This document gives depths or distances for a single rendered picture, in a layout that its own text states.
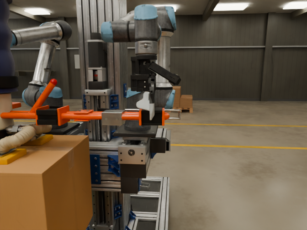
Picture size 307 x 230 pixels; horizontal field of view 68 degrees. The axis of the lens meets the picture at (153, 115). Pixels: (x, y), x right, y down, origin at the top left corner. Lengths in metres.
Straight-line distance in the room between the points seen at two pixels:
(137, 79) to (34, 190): 0.44
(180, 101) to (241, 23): 5.53
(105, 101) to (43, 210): 0.77
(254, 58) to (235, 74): 1.07
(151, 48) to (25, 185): 0.55
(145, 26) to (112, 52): 0.69
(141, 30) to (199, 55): 10.61
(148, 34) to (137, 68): 0.11
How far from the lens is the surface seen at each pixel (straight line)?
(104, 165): 1.35
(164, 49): 1.21
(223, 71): 11.49
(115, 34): 0.88
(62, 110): 0.84
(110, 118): 0.77
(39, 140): 0.98
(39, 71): 1.52
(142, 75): 0.74
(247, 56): 11.78
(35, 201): 0.76
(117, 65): 1.41
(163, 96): 1.18
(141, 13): 0.77
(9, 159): 0.83
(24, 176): 0.74
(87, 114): 0.80
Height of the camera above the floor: 1.35
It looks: 11 degrees down
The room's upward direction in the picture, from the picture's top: straight up
